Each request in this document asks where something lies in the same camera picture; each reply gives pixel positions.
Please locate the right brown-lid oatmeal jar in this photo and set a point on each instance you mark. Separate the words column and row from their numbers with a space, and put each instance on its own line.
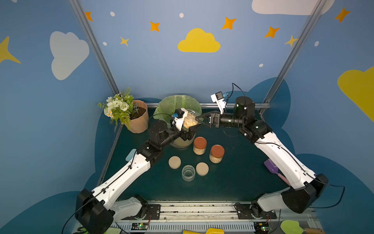
column 216, row 153

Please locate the rear brown-lid oatmeal jar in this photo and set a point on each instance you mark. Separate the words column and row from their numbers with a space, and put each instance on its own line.
column 199, row 145

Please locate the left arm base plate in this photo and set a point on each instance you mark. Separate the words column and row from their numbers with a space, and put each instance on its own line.
column 150, row 211

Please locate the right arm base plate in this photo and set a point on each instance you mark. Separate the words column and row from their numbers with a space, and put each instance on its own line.
column 253, row 211

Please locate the controller board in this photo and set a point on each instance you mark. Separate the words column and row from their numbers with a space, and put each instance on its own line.
column 139, row 226
column 261, row 228

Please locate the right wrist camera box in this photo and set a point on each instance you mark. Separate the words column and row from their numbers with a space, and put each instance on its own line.
column 219, row 99

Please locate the mesh waste bin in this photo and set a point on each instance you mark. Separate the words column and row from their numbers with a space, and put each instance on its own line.
column 182, row 140

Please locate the purple pink-handled scoop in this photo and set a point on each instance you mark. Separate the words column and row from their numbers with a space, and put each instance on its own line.
column 272, row 168

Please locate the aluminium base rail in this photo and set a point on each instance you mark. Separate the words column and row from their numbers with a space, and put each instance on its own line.
column 199, row 216

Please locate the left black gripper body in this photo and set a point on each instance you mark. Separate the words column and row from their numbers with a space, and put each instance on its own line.
column 188, row 132

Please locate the light blue spatula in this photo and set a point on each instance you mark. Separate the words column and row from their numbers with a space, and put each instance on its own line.
column 130, row 155

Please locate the right controller board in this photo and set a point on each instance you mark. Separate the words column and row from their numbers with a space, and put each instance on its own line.
column 261, row 228

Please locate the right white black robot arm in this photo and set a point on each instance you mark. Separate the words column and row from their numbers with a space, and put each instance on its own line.
column 305, row 187

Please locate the green spatula wooden handle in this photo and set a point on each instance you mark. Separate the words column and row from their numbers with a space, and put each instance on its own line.
column 293, row 227

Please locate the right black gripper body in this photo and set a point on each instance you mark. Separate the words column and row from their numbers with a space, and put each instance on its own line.
column 215, row 120

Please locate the brown-lid oatmeal jar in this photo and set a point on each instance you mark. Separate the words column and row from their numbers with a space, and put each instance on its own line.
column 199, row 145
column 216, row 153

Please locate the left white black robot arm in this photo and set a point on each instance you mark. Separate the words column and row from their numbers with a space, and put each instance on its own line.
column 97, row 209

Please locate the beige-lid oatmeal jar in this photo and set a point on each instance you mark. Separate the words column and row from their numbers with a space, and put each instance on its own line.
column 190, row 120
column 188, row 173

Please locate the beige jar lid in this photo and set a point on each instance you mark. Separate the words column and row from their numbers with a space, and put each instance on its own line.
column 174, row 162
column 202, row 169

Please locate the artificial white flower plant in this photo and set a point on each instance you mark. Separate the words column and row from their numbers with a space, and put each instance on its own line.
column 120, row 108

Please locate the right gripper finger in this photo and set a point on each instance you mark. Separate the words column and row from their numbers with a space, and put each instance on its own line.
column 203, row 121
column 204, row 115

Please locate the left controller board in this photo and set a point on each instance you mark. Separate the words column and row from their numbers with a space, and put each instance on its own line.
column 139, row 226

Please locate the green plastic bin liner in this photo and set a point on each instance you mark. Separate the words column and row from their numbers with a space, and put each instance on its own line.
column 162, row 116

